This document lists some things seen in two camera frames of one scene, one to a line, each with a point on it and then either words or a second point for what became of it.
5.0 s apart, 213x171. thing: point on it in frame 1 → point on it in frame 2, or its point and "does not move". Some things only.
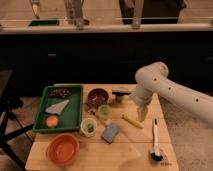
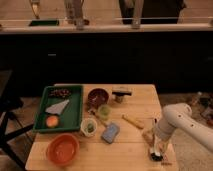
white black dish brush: (155, 153) does not move
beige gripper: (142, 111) → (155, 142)
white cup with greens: (88, 127) does not move
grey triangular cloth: (57, 108) does not move
